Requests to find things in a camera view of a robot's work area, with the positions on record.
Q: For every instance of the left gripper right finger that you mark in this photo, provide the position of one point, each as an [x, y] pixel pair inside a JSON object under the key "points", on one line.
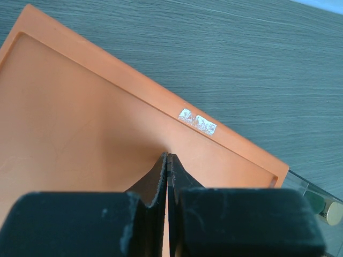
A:
{"points": [[237, 221]]}

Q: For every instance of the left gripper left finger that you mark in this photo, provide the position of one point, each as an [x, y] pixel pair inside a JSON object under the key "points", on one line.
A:
{"points": [[129, 223]]}

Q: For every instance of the orange drawer organizer box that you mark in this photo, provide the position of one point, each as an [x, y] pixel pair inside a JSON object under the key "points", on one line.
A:
{"points": [[76, 119]]}

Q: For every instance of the clear drawer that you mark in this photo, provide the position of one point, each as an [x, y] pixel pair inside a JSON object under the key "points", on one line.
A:
{"points": [[332, 234]]}

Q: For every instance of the green round puff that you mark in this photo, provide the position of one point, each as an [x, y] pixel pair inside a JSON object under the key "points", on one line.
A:
{"points": [[316, 201]]}

